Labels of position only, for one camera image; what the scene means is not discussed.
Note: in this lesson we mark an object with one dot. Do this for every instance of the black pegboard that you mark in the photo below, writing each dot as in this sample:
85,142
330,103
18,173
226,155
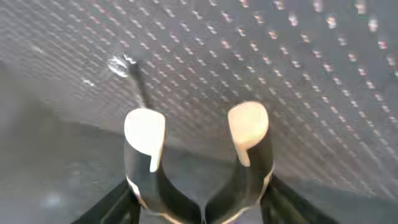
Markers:
280,62

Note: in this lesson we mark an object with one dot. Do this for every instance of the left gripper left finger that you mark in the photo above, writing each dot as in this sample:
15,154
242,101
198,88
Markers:
119,205

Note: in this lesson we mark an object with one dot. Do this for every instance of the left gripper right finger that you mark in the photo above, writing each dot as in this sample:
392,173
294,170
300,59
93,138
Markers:
286,208

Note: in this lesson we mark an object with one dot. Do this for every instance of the metal hook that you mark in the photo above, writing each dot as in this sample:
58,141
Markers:
130,59

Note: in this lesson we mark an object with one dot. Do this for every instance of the wrench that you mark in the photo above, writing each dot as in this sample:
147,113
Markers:
140,87

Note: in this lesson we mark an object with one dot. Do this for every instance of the pliers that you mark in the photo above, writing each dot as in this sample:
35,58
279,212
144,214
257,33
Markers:
146,174

